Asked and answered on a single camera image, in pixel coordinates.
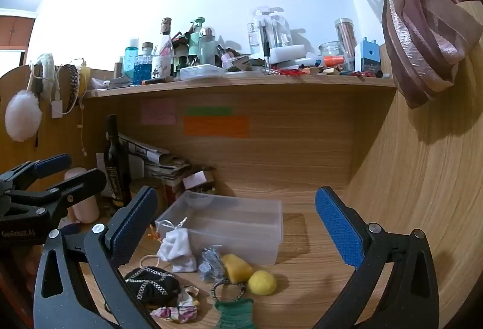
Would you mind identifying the mint green pump bottle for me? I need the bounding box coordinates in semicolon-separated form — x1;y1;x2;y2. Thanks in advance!
189;17;206;61

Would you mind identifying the stack of papers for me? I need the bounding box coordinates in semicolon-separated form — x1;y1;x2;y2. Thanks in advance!
145;155;192;187

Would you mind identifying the wooden shelf board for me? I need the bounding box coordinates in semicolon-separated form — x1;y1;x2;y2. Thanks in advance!
83;73;398;100

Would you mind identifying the frosted bottle silver cap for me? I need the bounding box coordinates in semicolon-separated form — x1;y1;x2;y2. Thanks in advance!
199;27;217;66

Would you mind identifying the white pompom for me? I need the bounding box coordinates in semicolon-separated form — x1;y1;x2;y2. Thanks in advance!
5;89;42;143

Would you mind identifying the pink striped curtain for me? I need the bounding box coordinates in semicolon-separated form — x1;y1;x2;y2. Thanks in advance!
304;0;483;111

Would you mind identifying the blue pencil sharpener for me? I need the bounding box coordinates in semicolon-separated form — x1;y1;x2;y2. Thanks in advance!
355;37;382;75

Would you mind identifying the white drawstring pouch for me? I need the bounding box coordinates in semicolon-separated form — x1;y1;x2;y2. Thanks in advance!
156;218;197;274

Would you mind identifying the black patterned pouch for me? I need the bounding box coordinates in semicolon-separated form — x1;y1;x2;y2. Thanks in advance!
124;266;182;305

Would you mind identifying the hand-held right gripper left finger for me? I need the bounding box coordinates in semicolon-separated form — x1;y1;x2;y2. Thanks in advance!
33;185;159;329

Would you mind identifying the dark wine bottle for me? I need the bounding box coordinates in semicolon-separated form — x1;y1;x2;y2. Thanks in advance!
103;115;132;208

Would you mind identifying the pale pink cylinder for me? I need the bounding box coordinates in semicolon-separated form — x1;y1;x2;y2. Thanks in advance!
64;167;100;224

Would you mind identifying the dark green ink bottle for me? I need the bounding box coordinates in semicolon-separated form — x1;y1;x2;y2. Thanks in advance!
174;55;189;77

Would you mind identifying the clear blister package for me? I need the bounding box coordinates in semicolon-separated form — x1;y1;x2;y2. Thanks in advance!
247;6;286;58

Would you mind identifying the blue faceted glass bottle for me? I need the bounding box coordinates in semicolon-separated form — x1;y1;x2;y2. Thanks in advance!
134;43;153;85

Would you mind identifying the floral scrunchie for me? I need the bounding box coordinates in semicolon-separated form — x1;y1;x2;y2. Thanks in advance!
150;285;199;324

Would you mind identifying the glass jar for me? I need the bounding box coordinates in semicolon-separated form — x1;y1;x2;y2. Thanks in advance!
319;42;342;67

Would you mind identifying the yellow sponge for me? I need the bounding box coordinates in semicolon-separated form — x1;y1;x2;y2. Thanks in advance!
221;253;254;284

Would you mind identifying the orange sticky note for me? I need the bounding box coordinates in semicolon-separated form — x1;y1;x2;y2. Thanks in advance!
184;116;250;138

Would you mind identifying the pale card tag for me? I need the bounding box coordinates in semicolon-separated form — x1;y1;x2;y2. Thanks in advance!
183;168;216;194

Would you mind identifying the black studded headband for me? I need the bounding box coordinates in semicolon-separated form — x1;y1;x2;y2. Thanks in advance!
60;65;80;114

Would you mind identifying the clear cylinder of sticks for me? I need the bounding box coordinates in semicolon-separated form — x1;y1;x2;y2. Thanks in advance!
334;18;357;72

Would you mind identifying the pink sticky note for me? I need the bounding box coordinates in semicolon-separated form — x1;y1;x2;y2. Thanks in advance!
141;98;176;125

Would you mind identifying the pink lip gloss tube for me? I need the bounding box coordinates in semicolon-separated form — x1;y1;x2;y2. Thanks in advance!
217;45;237;70

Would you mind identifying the tall teal liquid bottle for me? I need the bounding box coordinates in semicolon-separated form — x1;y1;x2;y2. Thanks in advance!
123;38;139;79

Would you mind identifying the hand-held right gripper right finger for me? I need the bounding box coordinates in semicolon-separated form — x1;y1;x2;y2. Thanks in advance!
313;185;441;329

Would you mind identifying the yellow ball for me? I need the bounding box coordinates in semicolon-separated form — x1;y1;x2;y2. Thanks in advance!
247;269;277;295

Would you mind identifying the beaded bracelet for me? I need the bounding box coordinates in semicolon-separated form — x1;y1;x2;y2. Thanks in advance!
210;278;247;301

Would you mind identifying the white fluffy headband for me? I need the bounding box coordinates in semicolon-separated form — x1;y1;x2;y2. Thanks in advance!
36;53;57;100

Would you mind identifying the white box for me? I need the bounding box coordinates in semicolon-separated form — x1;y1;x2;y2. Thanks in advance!
270;44;309;64

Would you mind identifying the clear glass bottle illustrated label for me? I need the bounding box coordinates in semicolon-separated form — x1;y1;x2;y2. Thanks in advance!
153;17;175;79

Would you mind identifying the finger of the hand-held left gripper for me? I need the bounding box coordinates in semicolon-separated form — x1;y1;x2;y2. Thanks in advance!
9;168;107;218
0;153;72;194

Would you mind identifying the small clear plastic bag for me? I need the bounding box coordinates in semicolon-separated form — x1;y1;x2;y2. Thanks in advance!
197;245;226;282

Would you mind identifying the brown wardrobe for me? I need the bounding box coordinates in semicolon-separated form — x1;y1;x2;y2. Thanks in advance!
0;8;37;50

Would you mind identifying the green sticky note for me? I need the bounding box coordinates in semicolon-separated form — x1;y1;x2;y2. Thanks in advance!
187;107;233;117

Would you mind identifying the white cable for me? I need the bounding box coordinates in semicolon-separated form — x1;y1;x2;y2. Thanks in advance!
78;98;88;156

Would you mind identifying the yellow headband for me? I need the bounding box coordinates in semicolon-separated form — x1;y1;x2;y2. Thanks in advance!
77;63;91;100

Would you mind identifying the rolled newspaper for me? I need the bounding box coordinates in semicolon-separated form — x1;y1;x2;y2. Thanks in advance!
119;133;171;165

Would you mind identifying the white marker orange cap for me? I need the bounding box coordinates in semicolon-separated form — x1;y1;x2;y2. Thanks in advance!
302;53;345;67

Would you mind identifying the clear plastic storage box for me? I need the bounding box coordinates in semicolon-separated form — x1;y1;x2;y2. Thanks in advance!
155;190;283;265

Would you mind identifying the clear flat plastic case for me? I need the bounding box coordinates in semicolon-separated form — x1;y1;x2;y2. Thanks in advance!
180;64;226;81

